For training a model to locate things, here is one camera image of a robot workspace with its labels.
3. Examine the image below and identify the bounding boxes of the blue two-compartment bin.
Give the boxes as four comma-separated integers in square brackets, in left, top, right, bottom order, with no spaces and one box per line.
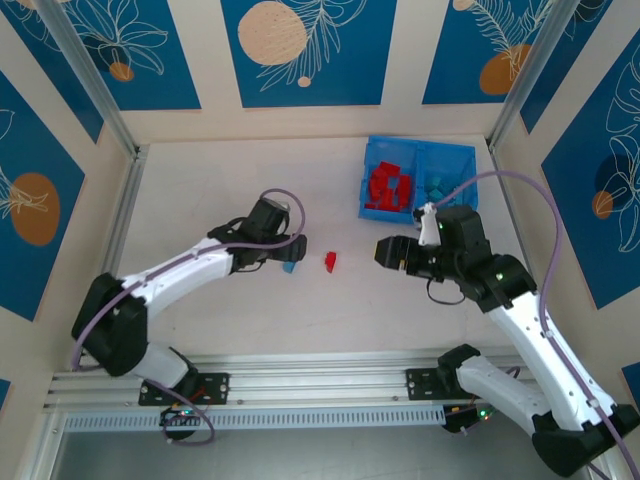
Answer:
[357,135,479,224]

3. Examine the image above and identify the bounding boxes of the blue poster orange circle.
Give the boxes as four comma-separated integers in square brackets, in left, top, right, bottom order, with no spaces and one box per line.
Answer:
[541,59,640,311]
[422,0,556,106]
[0,69,87,322]

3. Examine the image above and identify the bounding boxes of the small circuit board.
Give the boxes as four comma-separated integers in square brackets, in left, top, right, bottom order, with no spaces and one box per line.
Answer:
[159,405,207,427]
[443,403,505,435]

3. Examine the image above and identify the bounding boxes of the blue poster beige circle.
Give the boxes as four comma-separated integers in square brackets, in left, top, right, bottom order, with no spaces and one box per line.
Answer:
[221,0,399,109]

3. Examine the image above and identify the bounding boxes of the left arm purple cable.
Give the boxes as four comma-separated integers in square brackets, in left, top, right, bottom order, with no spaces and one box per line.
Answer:
[71,188,307,446]

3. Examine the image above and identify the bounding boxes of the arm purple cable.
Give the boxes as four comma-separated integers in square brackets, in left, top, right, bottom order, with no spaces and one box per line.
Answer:
[432,170,639,480]
[71,188,307,446]

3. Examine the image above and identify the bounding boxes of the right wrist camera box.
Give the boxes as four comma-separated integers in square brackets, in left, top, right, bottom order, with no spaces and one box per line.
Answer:
[412,202,441,247]

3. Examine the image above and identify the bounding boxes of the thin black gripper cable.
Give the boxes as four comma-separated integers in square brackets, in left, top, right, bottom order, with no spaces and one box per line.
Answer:
[426,278,467,307]

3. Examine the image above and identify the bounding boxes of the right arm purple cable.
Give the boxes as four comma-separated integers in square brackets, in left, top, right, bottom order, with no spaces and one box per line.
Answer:
[432,170,639,480]

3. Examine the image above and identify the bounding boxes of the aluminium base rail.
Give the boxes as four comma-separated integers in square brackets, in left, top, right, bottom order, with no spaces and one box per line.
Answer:
[42,349,599,414]

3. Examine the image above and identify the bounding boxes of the aluminium side rail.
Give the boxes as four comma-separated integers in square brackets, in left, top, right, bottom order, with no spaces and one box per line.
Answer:
[74,145,151,371]

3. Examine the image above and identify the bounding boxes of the grey slotted cable duct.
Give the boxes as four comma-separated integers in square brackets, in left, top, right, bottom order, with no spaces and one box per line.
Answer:
[62,404,449,434]

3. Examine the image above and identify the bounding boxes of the aluminium corner post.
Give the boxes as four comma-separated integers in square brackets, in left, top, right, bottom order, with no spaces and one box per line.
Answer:
[35,0,142,157]
[487,0,585,151]

